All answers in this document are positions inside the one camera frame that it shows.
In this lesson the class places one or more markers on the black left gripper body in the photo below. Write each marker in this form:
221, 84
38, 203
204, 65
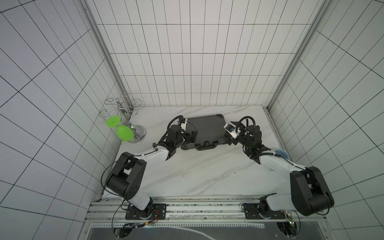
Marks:
179, 141

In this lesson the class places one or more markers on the dark grey poker set case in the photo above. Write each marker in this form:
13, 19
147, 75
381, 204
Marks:
210, 132

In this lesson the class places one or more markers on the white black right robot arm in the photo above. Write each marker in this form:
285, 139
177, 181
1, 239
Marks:
308, 192

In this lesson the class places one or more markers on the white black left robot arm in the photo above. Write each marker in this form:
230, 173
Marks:
127, 174

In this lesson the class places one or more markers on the light blue ceramic mug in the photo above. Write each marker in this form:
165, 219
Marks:
282, 153

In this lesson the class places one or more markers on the green plastic wine glass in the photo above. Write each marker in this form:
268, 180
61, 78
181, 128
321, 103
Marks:
124, 133

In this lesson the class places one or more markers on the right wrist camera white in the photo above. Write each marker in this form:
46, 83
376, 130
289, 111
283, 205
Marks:
231, 130

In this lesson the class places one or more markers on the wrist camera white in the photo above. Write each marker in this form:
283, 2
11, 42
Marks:
231, 130
182, 121

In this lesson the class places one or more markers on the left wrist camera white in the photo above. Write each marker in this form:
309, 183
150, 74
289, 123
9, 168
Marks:
182, 121

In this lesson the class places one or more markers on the chrome wire glass rack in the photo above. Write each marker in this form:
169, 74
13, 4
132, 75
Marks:
125, 108

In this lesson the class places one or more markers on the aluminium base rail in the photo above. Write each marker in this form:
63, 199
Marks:
190, 212

